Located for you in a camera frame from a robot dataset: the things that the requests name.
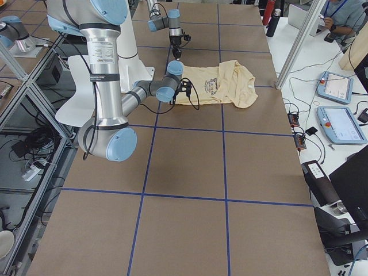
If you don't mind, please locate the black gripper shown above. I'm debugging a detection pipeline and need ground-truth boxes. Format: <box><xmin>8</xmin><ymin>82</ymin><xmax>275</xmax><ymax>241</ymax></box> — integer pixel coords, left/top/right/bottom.
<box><xmin>169</xmin><ymin>34</ymin><xmax>191</xmax><ymax>60</ymax></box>
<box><xmin>175</xmin><ymin>80</ymin><xmax>192</xmax><ymax>98</ymax></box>

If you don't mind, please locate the cream long-sleeve graphic shirt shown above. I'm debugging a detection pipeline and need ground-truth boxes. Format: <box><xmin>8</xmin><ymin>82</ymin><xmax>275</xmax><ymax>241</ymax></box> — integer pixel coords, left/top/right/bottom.
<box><xmin>176</xmin><ymin>60</ymin><xmax>258</xmax><ymax>109</ymax></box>

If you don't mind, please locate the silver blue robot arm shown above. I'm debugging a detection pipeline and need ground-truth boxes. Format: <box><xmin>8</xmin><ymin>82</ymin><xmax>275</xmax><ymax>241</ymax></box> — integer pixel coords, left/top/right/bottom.
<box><xmin>147</xmin><ymin>1</ymin><xmax>191</xmax><ymax>60</ymax></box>
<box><xmin>47</xmin><ymin>1</ymin><xmax>190</xmax><ymax>162</ymax></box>

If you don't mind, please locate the black water bottle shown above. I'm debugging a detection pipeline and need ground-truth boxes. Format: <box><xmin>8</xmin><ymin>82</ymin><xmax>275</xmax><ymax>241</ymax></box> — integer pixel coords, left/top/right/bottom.
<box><xmin>266</xmin><ymin>9</ymin><xmax>282</xmax><ymax>37</ymax></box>

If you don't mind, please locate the red water bottle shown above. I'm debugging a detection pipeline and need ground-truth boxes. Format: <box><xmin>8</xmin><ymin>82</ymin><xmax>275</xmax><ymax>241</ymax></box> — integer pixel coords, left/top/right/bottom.
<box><xmin>262</xmin><ymin>0</ymin><xmax>275</xmax><ymax>26</ymax></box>

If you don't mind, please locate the upper blue teach pendant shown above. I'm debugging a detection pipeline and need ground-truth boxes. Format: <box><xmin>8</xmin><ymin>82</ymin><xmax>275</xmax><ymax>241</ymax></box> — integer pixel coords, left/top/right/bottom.
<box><xmin>317</xmin><ymin>71</ymin><xmax>354</xmax><ymax>105</ymax></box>

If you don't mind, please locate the blue teach pendant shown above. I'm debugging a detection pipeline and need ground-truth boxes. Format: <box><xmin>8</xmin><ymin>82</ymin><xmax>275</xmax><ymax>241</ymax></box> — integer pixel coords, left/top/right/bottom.
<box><xmin>317</xmin><ymin>71</ymin><xmax>354</xmax><ymax>105</ymax></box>
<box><xmin>316</xmin><ymin>106</ymin><xmax>367</xmax><ymax>145</ymax></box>

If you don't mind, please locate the lower blue teach pendant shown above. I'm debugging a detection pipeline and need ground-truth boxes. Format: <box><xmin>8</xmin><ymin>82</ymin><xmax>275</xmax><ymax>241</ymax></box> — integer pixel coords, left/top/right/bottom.
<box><xmin>316</xmin><ymin>106</ymin><xmax>367</xmax><ymax>145</ymax></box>

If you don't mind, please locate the person in blue shirt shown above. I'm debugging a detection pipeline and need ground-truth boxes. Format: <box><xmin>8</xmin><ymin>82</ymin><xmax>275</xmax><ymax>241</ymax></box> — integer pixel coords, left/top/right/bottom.
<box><xmin>320</xmin><ymin>0</ymin><xmax>365</xmax><ymax>43</ymax></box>

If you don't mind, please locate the white power strip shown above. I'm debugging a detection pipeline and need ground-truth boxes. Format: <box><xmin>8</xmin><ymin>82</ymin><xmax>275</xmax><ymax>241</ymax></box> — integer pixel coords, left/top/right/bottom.
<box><xmin>22</xmin><ymin>163</ymin><xmax>45</xmax><ymax>182</ymax></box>

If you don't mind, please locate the black monitor stand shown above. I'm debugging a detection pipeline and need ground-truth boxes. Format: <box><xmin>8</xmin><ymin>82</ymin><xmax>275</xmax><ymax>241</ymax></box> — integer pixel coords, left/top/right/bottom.
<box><xmin>301</xmin><ymin>147</ymin><xmax>367</xmax><ymax>266</ymax></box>

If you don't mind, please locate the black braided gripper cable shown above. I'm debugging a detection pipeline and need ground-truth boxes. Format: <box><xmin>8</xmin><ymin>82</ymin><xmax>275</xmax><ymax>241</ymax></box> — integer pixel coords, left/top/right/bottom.
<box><xmin>140</xmin><ymin>77</ymin><xmax>201</xmax><ymax>116</ymax></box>

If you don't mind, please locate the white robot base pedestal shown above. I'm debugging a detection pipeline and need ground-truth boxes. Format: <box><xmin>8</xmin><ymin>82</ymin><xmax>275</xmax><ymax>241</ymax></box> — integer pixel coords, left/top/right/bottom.
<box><xmin>56</xmin><ymin>13</ymin><xmax>155</xmax><ymax>127</ymax></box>

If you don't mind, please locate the aluminium frame post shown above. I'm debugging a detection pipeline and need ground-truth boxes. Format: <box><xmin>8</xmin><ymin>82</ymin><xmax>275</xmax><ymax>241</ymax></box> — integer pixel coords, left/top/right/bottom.
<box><xmin>275</xmin><ymin>0</ymin><xmax>325</xmax><ymax>90</ymax></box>

